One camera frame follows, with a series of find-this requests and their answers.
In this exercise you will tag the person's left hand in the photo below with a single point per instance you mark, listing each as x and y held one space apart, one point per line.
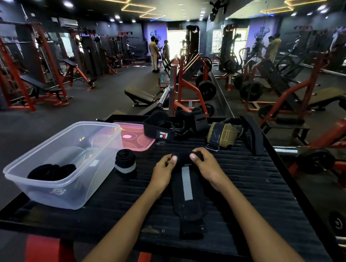
162 175

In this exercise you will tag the person's right hand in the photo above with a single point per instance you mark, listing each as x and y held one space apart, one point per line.
211 171

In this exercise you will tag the clear plastic container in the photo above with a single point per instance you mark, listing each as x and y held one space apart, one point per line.
56 197

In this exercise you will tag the person's left forearm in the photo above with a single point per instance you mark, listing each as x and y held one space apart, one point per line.
120 237

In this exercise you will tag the person's right forearm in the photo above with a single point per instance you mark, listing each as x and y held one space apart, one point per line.
271 245

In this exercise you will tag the pink plastic lid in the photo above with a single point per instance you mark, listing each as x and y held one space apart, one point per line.
138 138

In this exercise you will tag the black ribbed platform tray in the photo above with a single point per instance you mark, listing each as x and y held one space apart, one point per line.
262 189

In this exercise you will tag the chrome barbell sleeve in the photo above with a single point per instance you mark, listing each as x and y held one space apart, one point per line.
163 97

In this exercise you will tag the black weight plate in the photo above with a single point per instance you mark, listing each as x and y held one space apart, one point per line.
206 90

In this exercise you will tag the black low bench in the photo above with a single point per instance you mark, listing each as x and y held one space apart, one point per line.
138 95

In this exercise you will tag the red plate-loaded machine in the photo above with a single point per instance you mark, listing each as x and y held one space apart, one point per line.
178 87

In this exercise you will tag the blue water bottle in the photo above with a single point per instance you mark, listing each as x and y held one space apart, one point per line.
162 78

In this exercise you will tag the black weight stack machine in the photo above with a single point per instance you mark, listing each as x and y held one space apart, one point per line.
92 54

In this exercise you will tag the red incline bench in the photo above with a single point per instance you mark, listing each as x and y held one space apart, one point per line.
68 62

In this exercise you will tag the red power rack with bench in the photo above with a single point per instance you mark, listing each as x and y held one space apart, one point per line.
34 82

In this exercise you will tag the white air conditioner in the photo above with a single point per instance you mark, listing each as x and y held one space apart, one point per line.
68 22

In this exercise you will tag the purple bodybuilder wall mural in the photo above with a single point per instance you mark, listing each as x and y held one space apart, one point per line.
156 30

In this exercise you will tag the large wall mirror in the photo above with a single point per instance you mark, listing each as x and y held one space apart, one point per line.
333 83

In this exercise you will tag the black wall fan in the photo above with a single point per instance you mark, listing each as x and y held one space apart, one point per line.
216 8

